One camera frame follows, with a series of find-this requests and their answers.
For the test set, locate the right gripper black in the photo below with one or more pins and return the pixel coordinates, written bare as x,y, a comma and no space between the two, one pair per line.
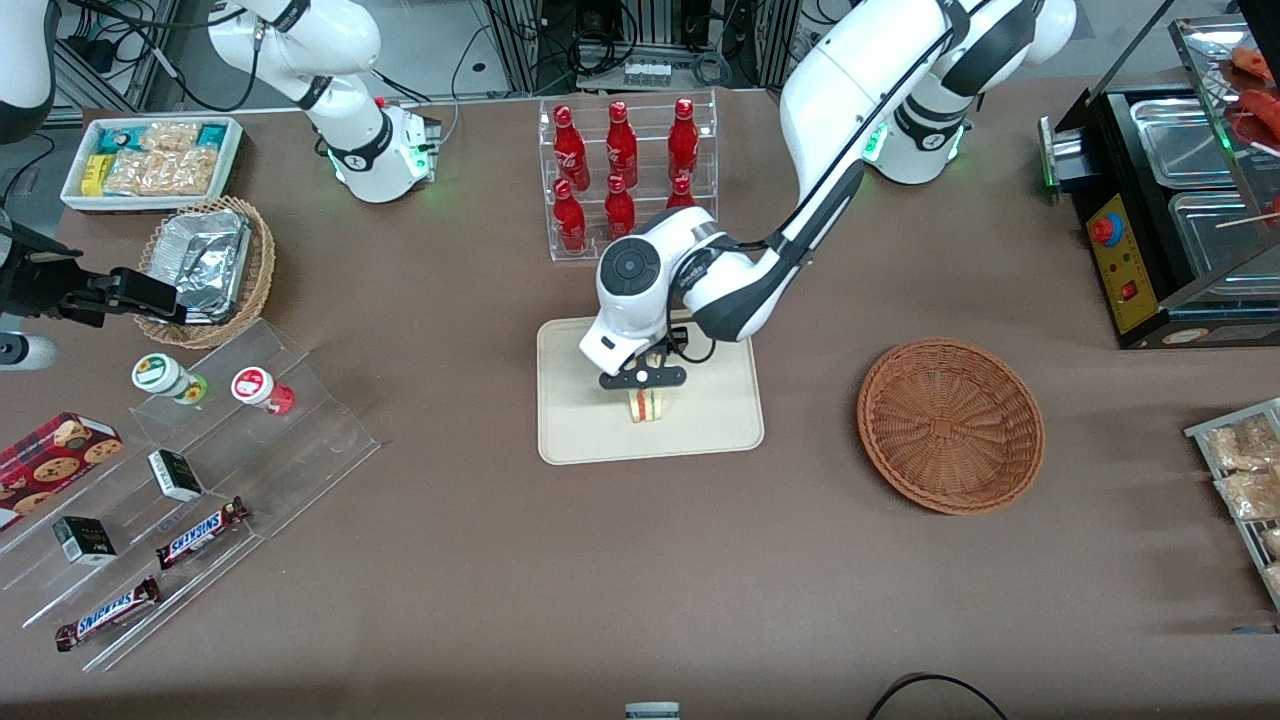
40,283

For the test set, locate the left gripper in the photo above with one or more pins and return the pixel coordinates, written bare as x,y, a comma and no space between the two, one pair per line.
676,345

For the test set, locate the layered sandwich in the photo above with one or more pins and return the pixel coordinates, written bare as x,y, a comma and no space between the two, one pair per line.
648,406

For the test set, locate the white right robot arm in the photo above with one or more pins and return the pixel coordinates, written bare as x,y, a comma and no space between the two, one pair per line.
360,150

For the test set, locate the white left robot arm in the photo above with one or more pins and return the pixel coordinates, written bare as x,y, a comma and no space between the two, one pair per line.
850,90

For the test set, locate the cream plastic tray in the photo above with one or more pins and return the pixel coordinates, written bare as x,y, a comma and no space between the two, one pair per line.
700,420

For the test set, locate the light wicker basket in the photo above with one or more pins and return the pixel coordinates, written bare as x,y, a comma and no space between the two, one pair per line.
260,270

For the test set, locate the brown wicker basket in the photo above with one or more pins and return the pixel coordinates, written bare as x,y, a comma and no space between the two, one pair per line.
950,425

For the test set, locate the grey snack tray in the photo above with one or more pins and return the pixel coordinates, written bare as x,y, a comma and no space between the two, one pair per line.
1200,432

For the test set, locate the aluminium foil container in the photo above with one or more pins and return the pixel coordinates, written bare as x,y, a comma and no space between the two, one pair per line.
200,260

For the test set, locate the clear cracker bag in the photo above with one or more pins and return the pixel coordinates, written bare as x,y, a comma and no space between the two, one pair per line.
170,135
160,172

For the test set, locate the white snack bin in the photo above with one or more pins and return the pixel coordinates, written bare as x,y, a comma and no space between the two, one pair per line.
70,195

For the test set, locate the yellow snack packet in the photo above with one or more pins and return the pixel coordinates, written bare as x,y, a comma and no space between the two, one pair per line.
94,173

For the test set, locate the red yogurt cup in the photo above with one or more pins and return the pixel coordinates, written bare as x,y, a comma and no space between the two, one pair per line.
255,387

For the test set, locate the teal snack packet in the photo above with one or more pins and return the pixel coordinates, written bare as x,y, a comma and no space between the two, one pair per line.
212,135
120,138

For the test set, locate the red cola bottle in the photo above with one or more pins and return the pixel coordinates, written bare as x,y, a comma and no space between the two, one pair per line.
681,192
683,140
570,145
619,205
621,145
568,215

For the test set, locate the black Face carton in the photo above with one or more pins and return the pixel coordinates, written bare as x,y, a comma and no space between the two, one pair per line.
175,475
84,540

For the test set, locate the red cookie box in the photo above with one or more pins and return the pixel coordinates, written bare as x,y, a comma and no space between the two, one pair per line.
50,460

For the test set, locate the clear acrylic stepped shelf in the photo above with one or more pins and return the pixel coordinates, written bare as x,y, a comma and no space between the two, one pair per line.
300,450

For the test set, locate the Snickers chocolate bar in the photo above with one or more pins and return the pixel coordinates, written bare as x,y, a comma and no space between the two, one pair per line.
203,533
107,612

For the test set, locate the clear acrylic bottle rack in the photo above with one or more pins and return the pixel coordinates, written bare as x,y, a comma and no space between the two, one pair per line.
645,110

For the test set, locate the white power strip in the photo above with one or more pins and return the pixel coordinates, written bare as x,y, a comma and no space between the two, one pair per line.
648,72

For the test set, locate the grey white device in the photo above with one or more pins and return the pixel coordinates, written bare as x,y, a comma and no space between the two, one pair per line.
652,711

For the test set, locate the red emergency stop button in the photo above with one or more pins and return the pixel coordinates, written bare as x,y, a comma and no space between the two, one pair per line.
1105,230

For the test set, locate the black food warmer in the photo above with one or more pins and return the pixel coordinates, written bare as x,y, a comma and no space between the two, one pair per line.
1120,170

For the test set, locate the steel food pan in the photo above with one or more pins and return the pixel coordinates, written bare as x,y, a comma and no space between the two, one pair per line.
1180,140
1215,250

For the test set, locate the clear fried snack bag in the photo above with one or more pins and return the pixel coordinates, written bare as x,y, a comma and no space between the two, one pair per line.
1250,495
1235,447

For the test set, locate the red sausage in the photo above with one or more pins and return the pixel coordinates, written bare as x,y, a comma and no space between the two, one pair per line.
1252,65
1262,105

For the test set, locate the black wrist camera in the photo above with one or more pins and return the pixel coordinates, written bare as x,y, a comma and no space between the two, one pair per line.
680,338

